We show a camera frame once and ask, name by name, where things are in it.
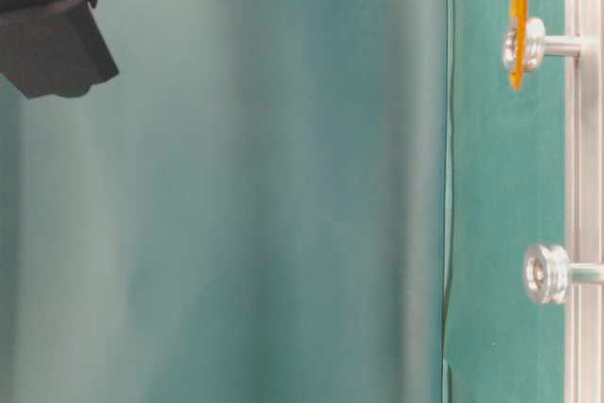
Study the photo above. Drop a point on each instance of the yellow orange rubber band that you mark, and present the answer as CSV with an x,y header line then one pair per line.
x,y
518,16

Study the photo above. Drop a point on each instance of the upper silver pulley shaft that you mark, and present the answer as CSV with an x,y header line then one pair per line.
x,y
537,45

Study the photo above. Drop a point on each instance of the silver pulley shaft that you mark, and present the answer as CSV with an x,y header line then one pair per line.
x,y
537,45
549,274

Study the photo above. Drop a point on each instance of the lower silver pulley shaft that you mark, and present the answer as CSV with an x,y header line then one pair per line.
x,y
549,274

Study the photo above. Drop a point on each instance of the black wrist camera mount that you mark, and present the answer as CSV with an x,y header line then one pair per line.
x,y
53,47

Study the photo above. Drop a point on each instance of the silver aluminium extrusion rail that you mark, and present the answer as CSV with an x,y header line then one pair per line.
x,y
584,200

